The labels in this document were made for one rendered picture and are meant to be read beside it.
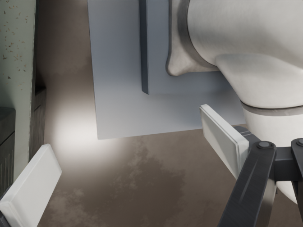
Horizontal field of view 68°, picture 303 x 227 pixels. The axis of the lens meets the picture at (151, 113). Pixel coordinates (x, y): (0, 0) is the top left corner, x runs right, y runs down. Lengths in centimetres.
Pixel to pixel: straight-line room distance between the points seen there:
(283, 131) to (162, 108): 25
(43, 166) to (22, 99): 50
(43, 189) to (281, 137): 27
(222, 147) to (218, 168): 145
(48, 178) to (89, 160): 112
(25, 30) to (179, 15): 41
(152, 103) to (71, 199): 103
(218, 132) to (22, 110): 59
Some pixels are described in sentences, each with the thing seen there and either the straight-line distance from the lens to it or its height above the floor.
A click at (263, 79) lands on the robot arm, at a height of 99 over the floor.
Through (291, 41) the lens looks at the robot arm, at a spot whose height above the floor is 103.
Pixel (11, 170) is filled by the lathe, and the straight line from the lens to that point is 73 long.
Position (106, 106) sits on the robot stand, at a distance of 46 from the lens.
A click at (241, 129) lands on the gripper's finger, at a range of 16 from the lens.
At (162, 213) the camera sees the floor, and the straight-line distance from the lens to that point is 159.
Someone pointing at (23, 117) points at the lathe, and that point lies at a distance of 69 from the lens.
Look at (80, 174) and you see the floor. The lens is 134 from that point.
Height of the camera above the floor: 120
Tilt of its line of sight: 69 degrees down
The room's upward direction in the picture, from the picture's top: 127 degrees clockwise
